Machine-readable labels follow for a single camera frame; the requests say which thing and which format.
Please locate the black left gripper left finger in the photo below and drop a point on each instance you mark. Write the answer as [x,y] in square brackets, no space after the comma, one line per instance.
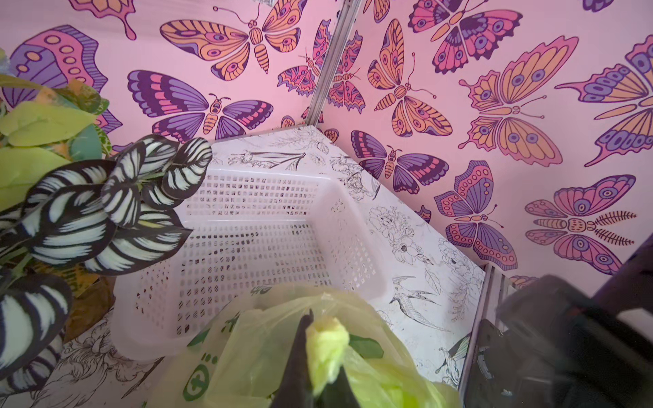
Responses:
[296,389]

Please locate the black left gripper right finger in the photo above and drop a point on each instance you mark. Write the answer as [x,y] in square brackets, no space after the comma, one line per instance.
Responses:
[338,394]

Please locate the yellow-green plastic bag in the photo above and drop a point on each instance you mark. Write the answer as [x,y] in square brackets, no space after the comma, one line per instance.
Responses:
[239,358]

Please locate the pineapple with leafy crown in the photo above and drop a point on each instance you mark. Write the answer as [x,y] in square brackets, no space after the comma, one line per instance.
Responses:
[367,348]

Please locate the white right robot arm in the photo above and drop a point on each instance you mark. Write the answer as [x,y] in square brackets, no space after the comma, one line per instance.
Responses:
[550,345]

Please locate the white perforated plastic basket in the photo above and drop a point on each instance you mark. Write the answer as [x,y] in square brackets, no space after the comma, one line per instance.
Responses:
[250,229]

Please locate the potted plant with striped leaves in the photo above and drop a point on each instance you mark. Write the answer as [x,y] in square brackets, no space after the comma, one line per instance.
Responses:
[66,205]

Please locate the aluminium frame rail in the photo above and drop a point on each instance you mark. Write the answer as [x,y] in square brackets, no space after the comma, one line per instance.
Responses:
[346,22]

